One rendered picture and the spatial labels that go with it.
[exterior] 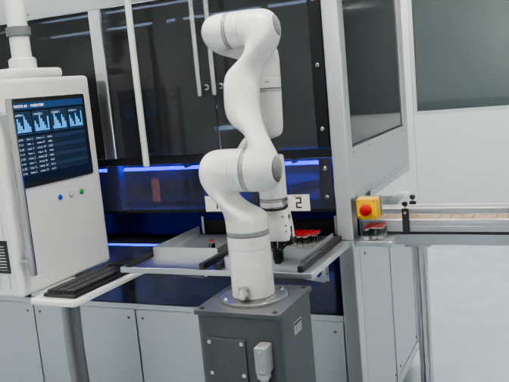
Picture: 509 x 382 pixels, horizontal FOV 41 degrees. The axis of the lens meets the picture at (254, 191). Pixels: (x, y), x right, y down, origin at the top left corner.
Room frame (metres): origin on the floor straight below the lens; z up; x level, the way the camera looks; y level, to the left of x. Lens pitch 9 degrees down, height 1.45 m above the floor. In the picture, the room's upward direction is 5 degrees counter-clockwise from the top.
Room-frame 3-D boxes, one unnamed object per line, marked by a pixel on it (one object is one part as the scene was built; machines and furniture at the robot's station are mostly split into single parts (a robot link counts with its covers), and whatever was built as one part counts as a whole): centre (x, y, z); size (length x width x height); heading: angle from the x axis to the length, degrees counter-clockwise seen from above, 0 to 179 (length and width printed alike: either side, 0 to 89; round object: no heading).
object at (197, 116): (2.66, 0.32, 1.50); 0.47 x 0.01 x 0.59; 65
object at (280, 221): (2.04, -0.05, 1.03); 0.10 x 0.08 x 0.11; 65
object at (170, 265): (2.35, 0.07, 0.87); 0.70 x 0.48 x 0.02; 65
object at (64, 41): (2.89, 0.81, 1.50); 0.49 x 0.01 x 0.59; 65
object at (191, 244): (2.49, 0.19, 0.90); 0.34 x 0.26 x 0.04; 155
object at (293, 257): (2.25, -0.07, 0.90); 0.34 x 0.26 x 0.04; 155
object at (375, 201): (2.34, -0.39, 0.99); 0.08 x 0.07 x 0.07; 155
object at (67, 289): (2.41, 0.60, 0.82); 0.40 x 0.14 x 0.02; 153
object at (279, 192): (2.05, -0.05, 1.18); 0.09 x 0.08 x 0.13; 65
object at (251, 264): (1.86, 0.03, 0.95); 0.19 x 0.19 x 0.18
